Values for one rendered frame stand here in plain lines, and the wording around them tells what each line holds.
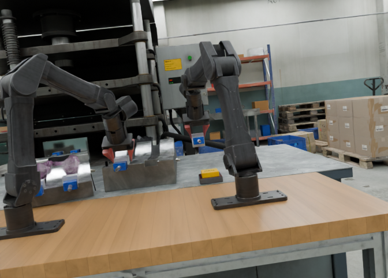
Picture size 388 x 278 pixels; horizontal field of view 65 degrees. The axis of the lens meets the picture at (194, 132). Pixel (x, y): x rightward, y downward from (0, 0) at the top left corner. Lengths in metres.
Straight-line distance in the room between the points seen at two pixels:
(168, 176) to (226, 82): 0.44
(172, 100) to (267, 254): 1.40
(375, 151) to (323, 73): 4.10
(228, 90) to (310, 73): 7.49
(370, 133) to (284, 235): 3.99
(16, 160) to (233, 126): 0.56
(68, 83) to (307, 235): 0.74
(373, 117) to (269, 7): 4.58
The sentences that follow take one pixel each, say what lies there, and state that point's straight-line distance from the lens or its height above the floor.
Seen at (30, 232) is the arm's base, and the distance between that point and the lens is 0.90.
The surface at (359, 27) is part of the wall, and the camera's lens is 8.95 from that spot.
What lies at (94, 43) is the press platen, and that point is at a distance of 2.05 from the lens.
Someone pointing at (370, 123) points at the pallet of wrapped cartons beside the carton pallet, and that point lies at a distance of 4.62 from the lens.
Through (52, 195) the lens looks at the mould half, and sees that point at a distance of 1.15.
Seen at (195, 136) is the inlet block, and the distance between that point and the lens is 1.25.
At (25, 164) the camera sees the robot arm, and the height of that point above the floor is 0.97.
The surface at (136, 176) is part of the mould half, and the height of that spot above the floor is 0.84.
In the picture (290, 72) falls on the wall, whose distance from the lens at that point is 8.16.
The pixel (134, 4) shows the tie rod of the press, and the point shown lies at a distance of 1.96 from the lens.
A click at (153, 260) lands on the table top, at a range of 0.68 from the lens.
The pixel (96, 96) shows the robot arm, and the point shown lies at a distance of 0.99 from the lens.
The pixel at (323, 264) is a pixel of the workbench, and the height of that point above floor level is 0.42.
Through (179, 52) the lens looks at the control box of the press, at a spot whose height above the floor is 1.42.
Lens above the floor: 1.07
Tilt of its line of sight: 5 degrees down
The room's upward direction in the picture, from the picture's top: 6 degrees counter-clockwise
